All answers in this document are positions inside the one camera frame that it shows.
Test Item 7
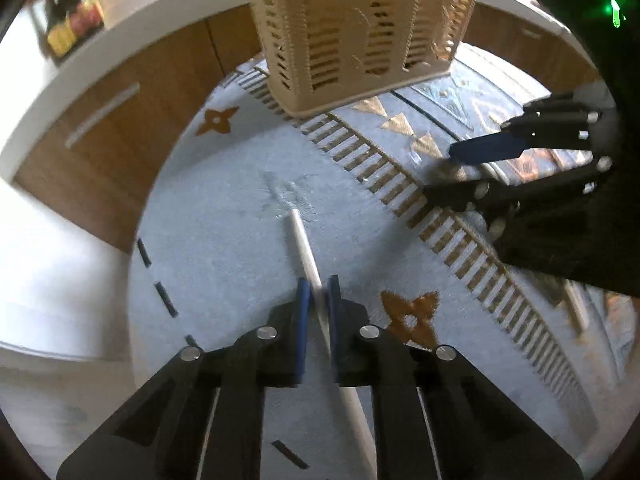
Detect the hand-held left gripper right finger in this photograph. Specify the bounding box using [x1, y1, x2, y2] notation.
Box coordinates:
[329, 276, 584, 480]

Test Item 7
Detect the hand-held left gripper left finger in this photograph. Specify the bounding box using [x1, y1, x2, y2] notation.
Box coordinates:
[55, 279, 312, 480]

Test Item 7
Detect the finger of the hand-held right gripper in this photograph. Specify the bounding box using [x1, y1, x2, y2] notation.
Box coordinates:
[424, 157, 615, 218]
[449, 92, 603, 166]

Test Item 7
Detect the light wooden chopstick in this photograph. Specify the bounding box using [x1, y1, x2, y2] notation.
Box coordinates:
[564, 280, 590, 333]
[290, 209, 376, 480]

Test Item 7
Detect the yellow plastic utensil basket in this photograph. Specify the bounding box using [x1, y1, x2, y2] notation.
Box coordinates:
[240, 0, 483, 117]

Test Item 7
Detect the wooden base cabinet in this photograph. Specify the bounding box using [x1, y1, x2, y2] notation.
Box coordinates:
[12, 5, 601, 253]

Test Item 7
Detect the red label sauce bottle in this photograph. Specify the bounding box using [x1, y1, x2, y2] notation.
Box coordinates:
[70, 0, 105, 36]

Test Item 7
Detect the yellow label sauce bottle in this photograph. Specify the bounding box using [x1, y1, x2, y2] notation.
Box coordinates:
[46, 0, 76, 57]

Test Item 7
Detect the long silver cabinet handle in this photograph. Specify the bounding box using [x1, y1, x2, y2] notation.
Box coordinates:
[65, 82, 141, 147]

